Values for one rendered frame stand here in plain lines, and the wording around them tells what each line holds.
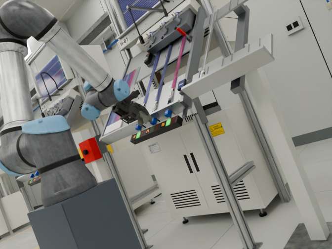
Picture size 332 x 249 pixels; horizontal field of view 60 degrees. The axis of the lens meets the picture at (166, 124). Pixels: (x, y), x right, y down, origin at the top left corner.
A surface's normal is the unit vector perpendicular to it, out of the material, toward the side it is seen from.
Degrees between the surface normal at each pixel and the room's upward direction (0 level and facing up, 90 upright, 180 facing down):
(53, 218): 90
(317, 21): 90
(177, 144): 90
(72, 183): 73
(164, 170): 90
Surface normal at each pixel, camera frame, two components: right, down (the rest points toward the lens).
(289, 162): -0.64, 0.23
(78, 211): 0.74, -0.31
